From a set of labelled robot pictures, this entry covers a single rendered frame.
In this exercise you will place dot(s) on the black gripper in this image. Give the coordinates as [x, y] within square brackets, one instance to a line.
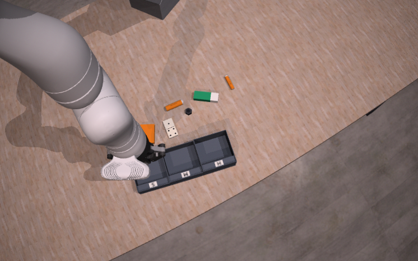
[149, 152]

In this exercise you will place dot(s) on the dark grey three-compartment bin rack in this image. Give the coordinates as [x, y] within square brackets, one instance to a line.
[203, 156]

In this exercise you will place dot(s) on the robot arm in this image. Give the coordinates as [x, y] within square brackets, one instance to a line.
[58, 59]

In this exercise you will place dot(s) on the white domino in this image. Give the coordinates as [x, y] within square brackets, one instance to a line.
[170, 128]

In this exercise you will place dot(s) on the green and white eraser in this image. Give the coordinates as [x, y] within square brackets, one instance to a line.
[206, 96]

